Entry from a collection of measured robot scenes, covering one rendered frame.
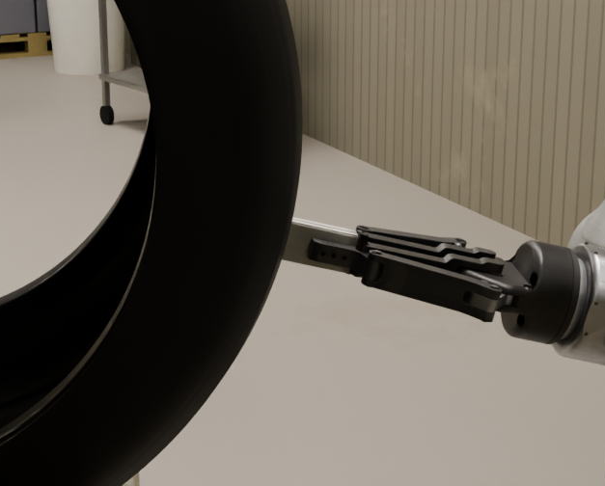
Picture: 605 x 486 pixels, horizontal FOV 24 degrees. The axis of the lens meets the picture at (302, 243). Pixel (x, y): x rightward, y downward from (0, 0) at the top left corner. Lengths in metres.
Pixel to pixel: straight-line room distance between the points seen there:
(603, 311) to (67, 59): 6.87
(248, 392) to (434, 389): 0.46
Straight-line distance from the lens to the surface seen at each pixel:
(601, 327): 1.06
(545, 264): 1.05
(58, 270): 1.15
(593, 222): 1.25
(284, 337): 3.86
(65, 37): 7.80
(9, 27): 8.41
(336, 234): 1.02
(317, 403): 3.44
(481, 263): 1.04
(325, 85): 6.05
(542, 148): 4.70
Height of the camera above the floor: 1.38
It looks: 17 degrees down
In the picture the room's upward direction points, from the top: straight up
